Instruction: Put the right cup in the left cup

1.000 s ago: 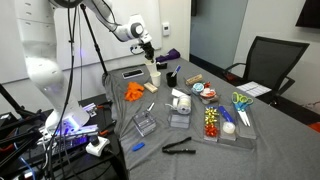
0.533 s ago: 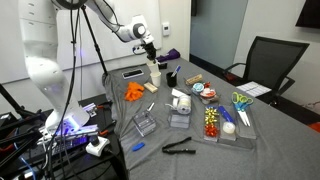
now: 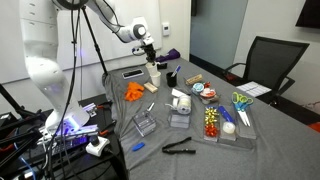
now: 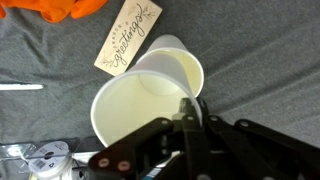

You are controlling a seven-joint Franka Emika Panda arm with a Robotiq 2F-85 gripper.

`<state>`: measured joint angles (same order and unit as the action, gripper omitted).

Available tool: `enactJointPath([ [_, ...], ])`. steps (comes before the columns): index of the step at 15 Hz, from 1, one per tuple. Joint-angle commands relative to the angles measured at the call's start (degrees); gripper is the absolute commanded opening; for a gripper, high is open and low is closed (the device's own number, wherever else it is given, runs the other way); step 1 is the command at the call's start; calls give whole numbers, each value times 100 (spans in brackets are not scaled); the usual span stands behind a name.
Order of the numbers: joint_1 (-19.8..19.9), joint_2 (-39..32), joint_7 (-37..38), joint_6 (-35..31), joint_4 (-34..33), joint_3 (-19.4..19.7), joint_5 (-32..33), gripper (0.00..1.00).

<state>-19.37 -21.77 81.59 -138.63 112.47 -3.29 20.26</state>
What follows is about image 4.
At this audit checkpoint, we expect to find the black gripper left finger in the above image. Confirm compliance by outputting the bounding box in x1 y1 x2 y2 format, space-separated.
87 97 214 180

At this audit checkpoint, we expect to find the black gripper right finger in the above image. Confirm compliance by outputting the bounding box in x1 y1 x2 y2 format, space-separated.
196 97 320 180

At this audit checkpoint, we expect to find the white paper cup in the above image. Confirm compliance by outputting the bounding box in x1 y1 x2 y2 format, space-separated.
89 51 203 168
135 34 205 98

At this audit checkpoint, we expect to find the white labelled ribbon spool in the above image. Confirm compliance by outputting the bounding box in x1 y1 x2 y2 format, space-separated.
27 140 74 180

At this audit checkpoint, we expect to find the grey tablecloth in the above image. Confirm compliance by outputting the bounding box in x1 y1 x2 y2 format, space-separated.
0 0 320 180

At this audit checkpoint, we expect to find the greetings card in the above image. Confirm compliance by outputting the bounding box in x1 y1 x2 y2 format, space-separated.
93 0 163 77

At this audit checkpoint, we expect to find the clear plastic packaging tray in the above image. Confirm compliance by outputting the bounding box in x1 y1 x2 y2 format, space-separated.
0 136 101 180

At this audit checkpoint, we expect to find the white stick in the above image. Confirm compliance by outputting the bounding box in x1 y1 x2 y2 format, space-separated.
0 83 45 92

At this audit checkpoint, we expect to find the orange cloth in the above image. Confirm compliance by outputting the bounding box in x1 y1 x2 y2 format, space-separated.
0 0 109 24

